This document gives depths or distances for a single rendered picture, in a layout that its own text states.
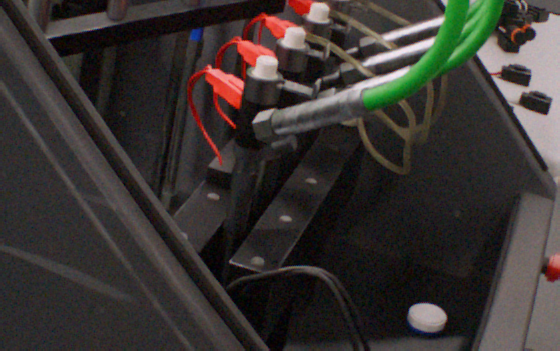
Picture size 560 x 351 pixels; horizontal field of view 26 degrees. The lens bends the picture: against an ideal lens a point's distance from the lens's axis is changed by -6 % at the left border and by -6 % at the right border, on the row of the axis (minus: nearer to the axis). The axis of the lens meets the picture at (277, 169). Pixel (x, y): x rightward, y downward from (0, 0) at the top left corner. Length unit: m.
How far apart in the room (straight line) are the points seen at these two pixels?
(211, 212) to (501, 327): 0.26
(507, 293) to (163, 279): 0.51
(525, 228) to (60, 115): 0.67
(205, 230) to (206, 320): 0.37
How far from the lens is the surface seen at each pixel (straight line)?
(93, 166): 0.63
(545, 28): 1.74
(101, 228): 0.64
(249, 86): 0.95
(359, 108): 0.79
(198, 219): 1.02
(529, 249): 1.17
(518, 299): 1.08
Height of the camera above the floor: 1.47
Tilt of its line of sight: 26 degrees down
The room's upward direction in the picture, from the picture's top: 12 degrees clockwise
